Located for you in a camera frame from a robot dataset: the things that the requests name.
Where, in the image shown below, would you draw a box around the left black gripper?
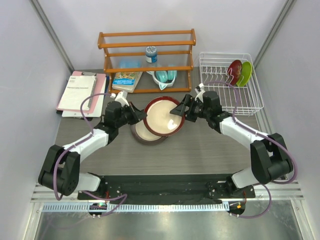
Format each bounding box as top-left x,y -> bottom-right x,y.
115,102 -> 147,129

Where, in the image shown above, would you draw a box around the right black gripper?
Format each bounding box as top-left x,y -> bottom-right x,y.
170,94 -> 210,123

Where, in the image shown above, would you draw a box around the brown rimmed cream plate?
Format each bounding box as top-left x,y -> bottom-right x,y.
130,121 -> 168,146

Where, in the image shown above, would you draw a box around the red rimmed grey plate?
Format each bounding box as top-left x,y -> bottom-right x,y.
143,96 -> 185,137

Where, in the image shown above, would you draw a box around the dark patterned plate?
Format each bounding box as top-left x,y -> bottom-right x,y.
227,59 -> 242,86

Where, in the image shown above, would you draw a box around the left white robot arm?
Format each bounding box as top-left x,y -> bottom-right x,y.
38,101 -> 147,201

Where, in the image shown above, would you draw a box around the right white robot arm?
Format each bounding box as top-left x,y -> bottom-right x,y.
170,91 -> 294,198

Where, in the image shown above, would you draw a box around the orange wooden shelf rack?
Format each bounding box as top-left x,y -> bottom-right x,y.
97,28 -> 197,94

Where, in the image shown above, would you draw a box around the blue paperback book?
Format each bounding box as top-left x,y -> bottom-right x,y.
112,71 -> 143,93

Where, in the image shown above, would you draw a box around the teal cat ear headphones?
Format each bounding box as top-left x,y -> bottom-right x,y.
147,70 -> 178,91

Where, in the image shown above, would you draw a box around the white board under folder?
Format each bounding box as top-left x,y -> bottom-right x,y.
60,99 -> 106,119

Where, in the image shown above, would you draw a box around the light blue box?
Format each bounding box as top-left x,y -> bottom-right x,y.
118,59 -> 142,69

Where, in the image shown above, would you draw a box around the blue lidded jar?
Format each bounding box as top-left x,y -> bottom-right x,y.
145,46 -> 158,63

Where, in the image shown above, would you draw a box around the white spiral manual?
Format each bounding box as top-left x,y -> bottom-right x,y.
56,75 -> 97,111

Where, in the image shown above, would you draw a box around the green plate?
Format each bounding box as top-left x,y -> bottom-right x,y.
236,61 -> 253,87

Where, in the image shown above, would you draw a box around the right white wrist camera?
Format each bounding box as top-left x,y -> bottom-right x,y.
195,83 -> 205,103

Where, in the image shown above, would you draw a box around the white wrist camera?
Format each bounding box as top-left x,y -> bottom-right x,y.
110,91 -> 129,107
195,83 -> 205,103

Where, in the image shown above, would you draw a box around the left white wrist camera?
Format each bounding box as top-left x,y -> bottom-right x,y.
110,91 -> 129,107

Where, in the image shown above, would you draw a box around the white wire dish rack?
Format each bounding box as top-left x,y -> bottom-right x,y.
199,52 -> 264,116

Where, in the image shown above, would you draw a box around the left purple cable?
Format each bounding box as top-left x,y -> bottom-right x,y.
52,92 -> 117,201

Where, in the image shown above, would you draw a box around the purple cable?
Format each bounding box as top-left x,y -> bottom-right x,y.
201,80 -> 299,219
52,92 -> 117,201

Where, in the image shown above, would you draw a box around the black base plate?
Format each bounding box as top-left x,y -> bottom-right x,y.
92,174 -> 256,202

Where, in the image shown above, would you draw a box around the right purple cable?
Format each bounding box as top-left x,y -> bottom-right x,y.
201,80 -> 299,219

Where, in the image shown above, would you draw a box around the white slotted cable duct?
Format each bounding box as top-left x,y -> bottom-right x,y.
42,202 -> 230,213

